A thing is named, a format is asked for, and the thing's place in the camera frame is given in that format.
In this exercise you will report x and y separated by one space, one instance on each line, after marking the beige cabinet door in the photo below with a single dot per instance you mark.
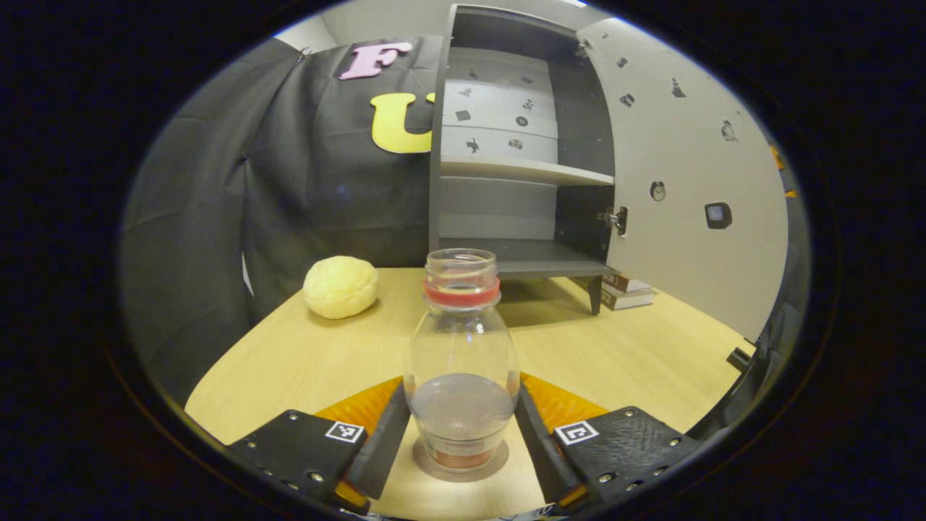
687 253

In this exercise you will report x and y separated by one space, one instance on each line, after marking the dark grey cabinet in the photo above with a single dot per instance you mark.
571 123

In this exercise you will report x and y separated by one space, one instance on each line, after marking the brown book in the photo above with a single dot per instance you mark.
626 282

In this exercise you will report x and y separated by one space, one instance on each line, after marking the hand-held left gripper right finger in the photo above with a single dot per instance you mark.
539 449

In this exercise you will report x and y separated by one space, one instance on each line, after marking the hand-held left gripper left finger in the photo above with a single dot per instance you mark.
387 449

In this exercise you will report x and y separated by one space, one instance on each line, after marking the yellow plush ball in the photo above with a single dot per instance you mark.
340 287

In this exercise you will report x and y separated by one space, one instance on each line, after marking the metal cabinet door hinge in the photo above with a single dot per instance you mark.
618 219
582 49

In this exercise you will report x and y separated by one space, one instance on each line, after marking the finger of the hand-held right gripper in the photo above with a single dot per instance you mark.
777 156

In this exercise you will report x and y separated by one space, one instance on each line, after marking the black backdrop cloth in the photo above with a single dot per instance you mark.
217 217

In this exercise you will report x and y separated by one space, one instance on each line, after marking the clear bottle with red label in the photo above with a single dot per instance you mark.
463 347

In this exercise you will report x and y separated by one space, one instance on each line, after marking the grey book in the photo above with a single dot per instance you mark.
629 299

